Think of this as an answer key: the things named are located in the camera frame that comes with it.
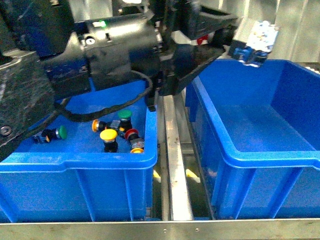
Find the centre steel rail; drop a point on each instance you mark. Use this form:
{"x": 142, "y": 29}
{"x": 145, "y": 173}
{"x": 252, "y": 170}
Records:
{"x": 179, "y": 199}

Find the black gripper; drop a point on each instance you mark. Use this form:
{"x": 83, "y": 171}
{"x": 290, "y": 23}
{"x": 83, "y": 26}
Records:
{"x": 180, "y": 66}

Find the upright green mushroom button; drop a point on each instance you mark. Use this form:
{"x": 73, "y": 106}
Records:
{"x": 125, "y": 119}

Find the yellow button lying sideways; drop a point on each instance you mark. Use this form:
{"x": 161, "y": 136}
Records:
{"x": 99, "y": 125}

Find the empty blue bin right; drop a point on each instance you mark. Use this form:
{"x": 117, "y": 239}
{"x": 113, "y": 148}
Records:
{"x": 257, "y": 135}

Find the yellow button at corner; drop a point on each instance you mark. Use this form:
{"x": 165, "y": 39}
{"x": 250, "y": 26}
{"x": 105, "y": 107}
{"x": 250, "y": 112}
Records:
{"x": 137, "y": 150}

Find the red mushroom push button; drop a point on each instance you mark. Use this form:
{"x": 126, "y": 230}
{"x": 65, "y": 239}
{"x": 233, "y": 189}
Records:
{"x": 248, "y": 41}

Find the green button lying sideways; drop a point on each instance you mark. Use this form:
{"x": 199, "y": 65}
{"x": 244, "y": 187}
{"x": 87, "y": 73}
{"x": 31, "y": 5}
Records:
{"x": 48, "y": 135}

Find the yellow mushroom button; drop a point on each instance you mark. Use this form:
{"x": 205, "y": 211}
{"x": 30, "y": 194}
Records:
{"x": 109, "y": 138}

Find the blue bin with buttons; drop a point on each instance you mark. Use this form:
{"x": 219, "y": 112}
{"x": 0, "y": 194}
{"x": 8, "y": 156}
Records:
{"x": 75, "y": 180}

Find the red button near corner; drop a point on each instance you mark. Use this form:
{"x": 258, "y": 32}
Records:
{"x": 135, "y": 140}

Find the front steel shelf bar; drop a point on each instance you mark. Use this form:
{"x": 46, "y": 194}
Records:
{"x": 266, "y": 229}

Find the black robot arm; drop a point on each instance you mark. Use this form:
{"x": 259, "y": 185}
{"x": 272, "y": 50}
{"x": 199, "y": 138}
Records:
{"x": 53, "y": 50}

